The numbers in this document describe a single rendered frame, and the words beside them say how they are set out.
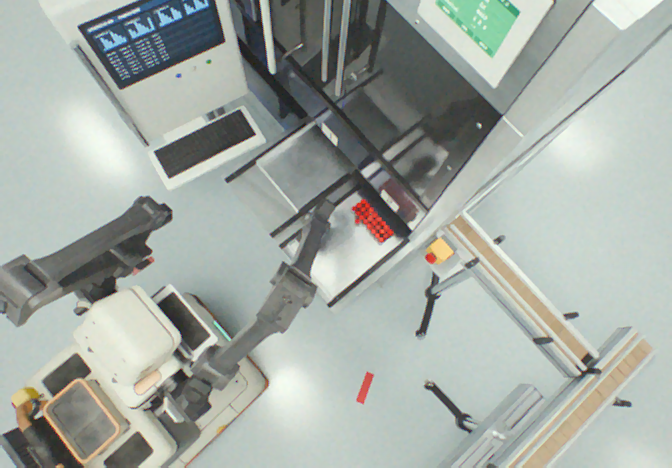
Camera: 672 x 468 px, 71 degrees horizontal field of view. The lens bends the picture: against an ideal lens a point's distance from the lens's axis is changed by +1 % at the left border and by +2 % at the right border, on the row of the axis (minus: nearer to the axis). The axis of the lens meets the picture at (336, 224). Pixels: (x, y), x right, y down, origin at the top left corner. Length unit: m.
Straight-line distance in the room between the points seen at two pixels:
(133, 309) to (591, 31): 1.15
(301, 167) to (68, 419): 1.17
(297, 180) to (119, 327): 0.89
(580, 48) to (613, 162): 2.64
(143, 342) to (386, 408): 1.62
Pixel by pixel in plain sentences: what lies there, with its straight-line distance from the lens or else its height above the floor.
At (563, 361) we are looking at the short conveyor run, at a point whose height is 0.93.
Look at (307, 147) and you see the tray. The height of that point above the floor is 0.88.
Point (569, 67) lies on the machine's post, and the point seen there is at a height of 1.99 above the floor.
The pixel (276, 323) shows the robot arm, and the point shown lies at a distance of 1.06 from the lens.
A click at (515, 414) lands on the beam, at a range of 2.23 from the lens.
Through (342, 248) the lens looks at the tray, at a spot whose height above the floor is 0.88.
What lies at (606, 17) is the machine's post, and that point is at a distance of 0.78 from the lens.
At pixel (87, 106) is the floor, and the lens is 3.30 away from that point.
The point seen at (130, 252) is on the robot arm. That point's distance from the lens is 1.47.
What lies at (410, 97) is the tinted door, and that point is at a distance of 1.22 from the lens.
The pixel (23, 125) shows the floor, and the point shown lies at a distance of 3.40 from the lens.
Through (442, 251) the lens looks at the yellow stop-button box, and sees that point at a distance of 1.68.
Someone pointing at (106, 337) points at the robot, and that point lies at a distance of 1.32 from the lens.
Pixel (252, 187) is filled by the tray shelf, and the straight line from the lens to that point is 1.86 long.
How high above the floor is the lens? 2.60
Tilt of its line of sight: 73 degrees down
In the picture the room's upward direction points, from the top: 11 degrees clockwise
